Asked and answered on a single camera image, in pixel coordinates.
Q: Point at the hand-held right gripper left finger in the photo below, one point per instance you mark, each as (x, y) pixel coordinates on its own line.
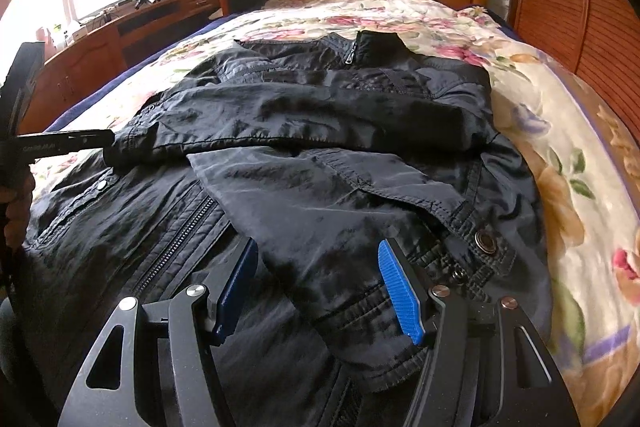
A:
(235, 292)

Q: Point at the black jacket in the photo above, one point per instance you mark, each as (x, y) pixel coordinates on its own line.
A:
(350, 122)

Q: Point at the wooden louvred wardrobe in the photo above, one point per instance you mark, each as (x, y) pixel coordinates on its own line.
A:
(560, 7)

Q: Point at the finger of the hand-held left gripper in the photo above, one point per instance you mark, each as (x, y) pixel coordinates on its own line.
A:
(90, 141)

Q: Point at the person's left hand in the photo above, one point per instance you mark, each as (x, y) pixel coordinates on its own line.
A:
(20, 212)

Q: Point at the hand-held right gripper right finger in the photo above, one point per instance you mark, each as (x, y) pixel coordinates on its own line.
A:
(400, 292)

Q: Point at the wooden desk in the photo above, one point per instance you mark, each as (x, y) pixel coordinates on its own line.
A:
(85, 67)

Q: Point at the navy bed sheet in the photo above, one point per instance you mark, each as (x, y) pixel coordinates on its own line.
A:
(100, 102)

